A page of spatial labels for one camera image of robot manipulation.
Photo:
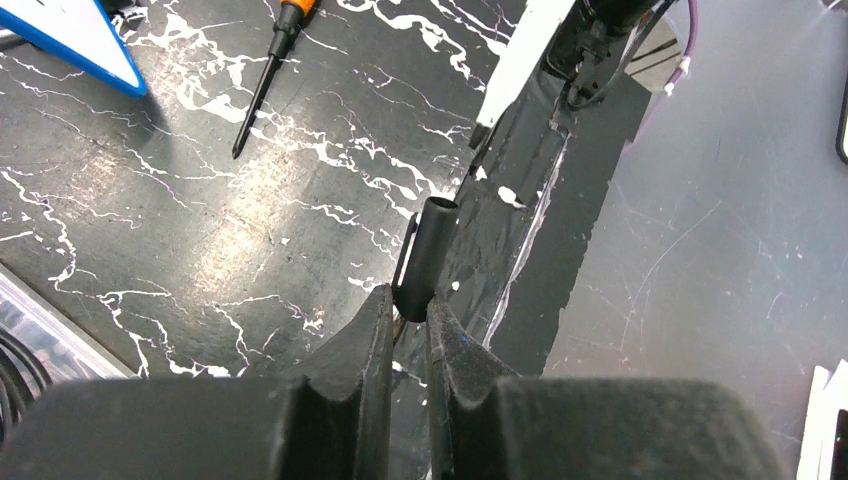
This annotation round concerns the black marker cap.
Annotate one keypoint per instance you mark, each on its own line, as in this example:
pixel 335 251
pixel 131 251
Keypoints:
pixel 423 253

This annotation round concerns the orange handled screwdriver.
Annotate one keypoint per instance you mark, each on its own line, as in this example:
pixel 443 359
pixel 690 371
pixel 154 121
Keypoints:
pixel 286 28

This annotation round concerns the blue framed whiteboard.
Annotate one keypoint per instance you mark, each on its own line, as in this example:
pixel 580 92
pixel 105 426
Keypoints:
pixel 79 32

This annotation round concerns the clear plastic box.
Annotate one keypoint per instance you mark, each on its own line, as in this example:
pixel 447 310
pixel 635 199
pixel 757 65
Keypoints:
pixel 64 350

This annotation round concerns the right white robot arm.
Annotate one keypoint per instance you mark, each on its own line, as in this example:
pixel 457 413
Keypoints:
pixel 586 44

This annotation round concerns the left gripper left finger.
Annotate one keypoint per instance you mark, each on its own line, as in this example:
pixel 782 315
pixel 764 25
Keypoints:
pixel 327 417

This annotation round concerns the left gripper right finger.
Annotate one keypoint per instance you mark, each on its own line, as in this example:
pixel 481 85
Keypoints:
pixel 488 422

